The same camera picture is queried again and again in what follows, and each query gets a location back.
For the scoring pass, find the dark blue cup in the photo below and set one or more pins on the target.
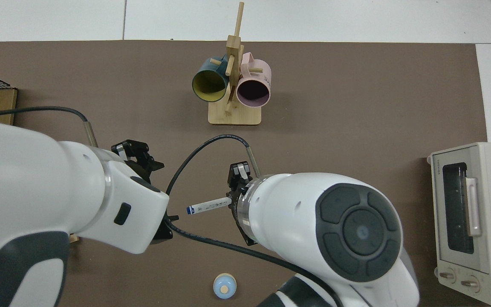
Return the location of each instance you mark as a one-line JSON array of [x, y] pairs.
[[205, 68]]

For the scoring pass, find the wooden plate rack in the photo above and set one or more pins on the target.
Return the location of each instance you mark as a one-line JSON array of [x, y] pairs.
[[73, 238]]

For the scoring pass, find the pink cup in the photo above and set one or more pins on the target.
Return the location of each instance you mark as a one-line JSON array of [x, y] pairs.
[[262, 70]]

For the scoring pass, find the brown table cloth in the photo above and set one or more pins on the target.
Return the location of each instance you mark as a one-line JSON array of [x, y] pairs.
[[356, 106]]

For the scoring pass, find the wooden cup stand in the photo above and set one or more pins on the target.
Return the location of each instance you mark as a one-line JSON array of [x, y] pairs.
[[241, 117]]

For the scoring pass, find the white marker with blue cap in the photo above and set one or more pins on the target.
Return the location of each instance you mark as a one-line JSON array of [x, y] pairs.
[[207, 206]]

